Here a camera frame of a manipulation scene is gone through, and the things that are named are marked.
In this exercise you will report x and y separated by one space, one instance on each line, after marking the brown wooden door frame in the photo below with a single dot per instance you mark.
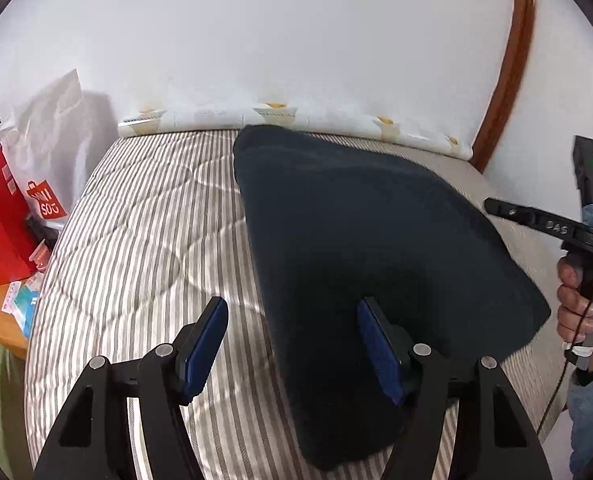
511 60

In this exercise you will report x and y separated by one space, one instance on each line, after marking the white yellow-print bedsheet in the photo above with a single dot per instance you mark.
216 115

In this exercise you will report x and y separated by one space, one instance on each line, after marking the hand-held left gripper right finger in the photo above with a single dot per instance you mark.
380 352

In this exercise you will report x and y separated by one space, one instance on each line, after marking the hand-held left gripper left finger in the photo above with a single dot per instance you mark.
206 347

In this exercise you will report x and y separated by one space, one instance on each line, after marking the wooden bedside table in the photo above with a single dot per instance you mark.
1 332

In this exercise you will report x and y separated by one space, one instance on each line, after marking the striped quilted mattress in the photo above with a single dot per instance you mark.
141 240

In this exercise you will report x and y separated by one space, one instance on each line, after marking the white plastic bag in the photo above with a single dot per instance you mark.
56 125

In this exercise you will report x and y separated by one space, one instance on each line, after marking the blue white paper packets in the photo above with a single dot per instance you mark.
24 305

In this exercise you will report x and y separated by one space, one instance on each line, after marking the red paper bag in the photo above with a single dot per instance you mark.
1 225

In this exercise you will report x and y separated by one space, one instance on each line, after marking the black sweatshirt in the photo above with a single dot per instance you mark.
366 220

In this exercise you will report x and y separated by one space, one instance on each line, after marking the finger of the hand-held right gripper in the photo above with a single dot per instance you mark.
531 217

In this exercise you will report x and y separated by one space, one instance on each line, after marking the person's right hand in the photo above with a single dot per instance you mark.
574 310

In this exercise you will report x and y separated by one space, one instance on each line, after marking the black object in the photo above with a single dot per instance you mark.
41 232

